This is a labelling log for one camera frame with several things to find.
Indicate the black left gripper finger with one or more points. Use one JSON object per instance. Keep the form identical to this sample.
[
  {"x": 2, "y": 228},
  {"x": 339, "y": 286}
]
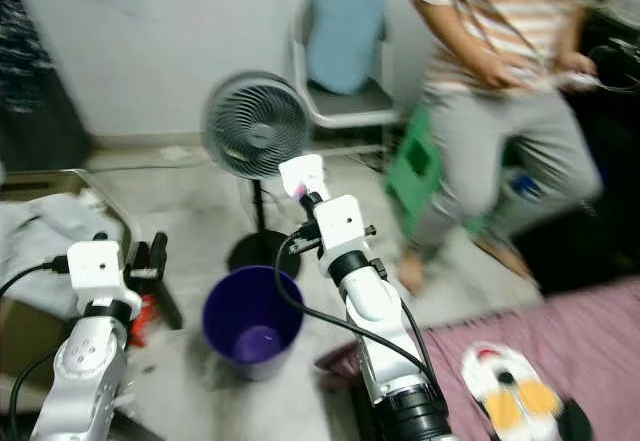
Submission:
[{"x": 159, "y": 251}]

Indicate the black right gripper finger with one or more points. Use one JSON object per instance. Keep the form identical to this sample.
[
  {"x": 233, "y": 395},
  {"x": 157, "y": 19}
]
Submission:
[{"x": 310, "y": 209}]

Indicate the grey standing fan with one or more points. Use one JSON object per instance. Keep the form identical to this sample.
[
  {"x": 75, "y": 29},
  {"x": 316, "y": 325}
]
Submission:
[{"x": 255, "y": 126}]

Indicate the purple waste bin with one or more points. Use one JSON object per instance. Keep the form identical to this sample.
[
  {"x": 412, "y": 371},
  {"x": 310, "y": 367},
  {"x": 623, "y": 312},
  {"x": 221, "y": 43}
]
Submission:
[{"x": 235, "y": 306}]

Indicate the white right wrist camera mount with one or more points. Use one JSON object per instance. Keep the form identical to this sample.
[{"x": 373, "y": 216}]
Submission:
[{"x": 342, "y": 223}]

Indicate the brown cardboard box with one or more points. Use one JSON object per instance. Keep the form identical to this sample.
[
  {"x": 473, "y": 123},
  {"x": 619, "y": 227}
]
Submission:
[{"x": 30, "y": 341}]

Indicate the dark patterned garment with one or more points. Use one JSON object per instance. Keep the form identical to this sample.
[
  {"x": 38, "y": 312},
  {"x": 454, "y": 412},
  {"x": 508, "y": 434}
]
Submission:
[{"x": 30, "y": 51}]

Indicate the small white packet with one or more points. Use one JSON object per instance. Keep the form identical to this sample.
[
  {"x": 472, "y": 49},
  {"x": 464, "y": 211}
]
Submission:
[{"x": 300, "y": 173}]

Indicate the green plastic stool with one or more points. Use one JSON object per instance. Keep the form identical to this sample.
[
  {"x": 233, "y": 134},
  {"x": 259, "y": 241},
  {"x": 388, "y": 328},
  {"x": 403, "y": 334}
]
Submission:
[{"x": 408, "y": 176}]

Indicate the mauve cartoon print blanket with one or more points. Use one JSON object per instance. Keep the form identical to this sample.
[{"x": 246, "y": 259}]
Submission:
[{"x": 580, "y": 341}]

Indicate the person in striped shirt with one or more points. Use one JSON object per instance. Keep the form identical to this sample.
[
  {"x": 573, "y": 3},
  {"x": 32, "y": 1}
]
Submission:
[{"x": 490, "y": 151}]

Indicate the white metal chair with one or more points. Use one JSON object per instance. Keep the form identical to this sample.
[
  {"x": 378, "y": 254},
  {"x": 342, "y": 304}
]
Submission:
[{"x": 350, "y": 111}]

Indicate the grey cloth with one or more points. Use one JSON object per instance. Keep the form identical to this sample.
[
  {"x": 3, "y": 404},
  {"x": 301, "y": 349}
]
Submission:
[{"x": 50, "y": 231}]

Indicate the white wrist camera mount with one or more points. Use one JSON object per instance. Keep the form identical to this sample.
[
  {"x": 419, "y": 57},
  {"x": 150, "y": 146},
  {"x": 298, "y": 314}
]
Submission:
[
  {"x": 95, "y": 266},
  {"x": 342, "y": 223}
]

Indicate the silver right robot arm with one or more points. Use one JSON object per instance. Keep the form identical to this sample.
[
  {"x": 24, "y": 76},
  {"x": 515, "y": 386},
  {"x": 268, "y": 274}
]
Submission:
[{"x": 375, "y": 311}]

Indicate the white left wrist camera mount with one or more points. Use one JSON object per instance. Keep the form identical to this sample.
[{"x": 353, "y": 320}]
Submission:
[{"x": 95, "y": 266}]

